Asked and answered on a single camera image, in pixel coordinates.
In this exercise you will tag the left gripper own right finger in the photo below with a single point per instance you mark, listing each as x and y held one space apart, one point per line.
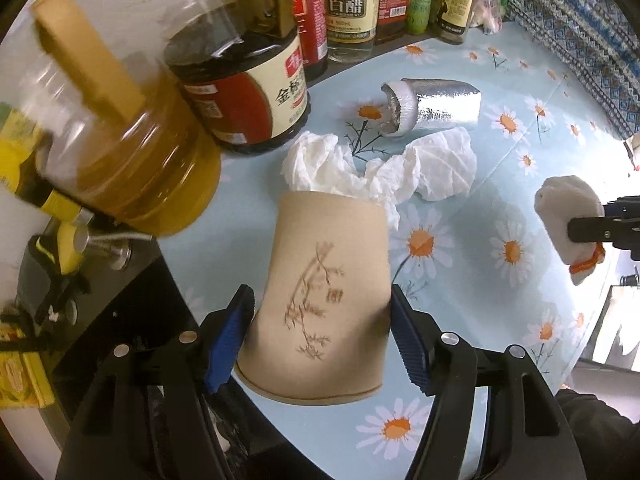
526 435

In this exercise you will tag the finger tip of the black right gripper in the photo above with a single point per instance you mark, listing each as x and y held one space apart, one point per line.
619 226

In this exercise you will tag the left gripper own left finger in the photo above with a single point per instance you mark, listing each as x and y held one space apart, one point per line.
145 414

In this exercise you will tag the white tissue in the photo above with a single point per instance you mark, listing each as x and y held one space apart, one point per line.
435 167
320 163

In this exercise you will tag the brown paper cup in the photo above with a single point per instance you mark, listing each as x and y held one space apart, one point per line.
320 335

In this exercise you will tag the silver foil insulated bag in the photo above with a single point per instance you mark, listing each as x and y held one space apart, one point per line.
429 104

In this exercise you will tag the yellow seasoning box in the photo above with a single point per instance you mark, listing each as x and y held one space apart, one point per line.
23 380

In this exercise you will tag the patterned blue curtain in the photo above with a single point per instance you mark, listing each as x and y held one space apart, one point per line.
595 39

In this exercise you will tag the small dark oil bottle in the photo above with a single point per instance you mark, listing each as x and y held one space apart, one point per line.
453 19

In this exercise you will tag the large cooking oil jug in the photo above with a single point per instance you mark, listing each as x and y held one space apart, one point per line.
120 136

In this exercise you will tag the dark soy sauce jug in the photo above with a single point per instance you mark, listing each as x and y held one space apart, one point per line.
241 66

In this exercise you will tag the white vinegar bottle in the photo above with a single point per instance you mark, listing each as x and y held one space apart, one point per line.
351 28

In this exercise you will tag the red label sauce bottle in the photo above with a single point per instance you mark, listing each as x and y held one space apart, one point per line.
311 19

